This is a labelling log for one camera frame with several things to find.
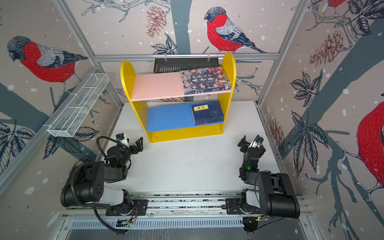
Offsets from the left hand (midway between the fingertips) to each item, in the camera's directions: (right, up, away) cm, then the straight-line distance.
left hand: (134, 138), depth 88 cm
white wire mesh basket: (-25, +15, -13) cm, 33 cm away
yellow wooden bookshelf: (+17, +10, +4) cm, 20 cm away
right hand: (+71, -1, -2) cm, 71 cm away
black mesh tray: (+22, +47, +7) cm, 52 cm away
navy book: (+46, +15, +2) cm, 49 cm away
